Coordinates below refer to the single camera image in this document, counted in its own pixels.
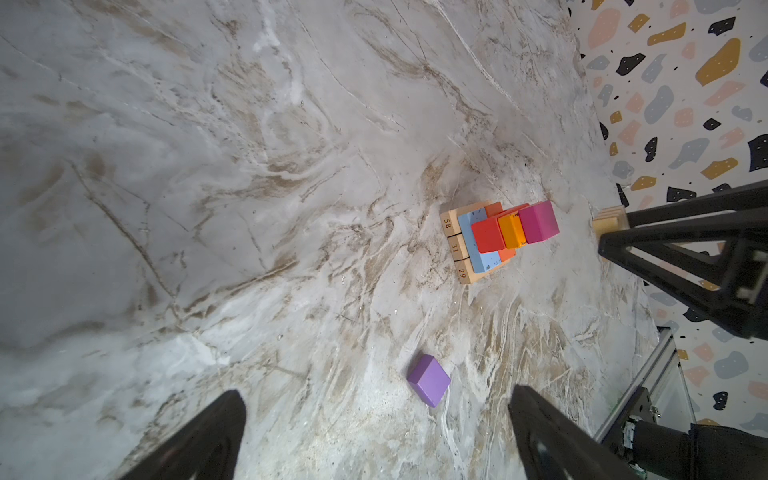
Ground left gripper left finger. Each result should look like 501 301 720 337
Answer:
123 390 247 479

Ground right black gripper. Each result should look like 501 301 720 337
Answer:
599 180 768 339

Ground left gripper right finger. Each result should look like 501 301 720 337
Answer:
508 385 638 479

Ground ridged natural wood cube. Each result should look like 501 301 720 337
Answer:
592 205 630 240

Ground purple cube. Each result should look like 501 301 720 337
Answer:
407 354 451 408

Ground magenta cube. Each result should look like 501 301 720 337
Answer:
518 200 560 244

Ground light blue block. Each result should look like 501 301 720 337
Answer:
457 208 503 275

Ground natural wood block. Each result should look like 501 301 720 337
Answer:
454 258 508 285
447 233 469 262
440 201 491 237

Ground yellow-orange block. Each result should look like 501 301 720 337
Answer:
498 214 527 249

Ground red block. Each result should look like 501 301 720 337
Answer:
471 203 529 253

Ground orange-red block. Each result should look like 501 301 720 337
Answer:
485 202 516 263

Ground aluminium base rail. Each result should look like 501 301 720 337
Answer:
594 327 696 457

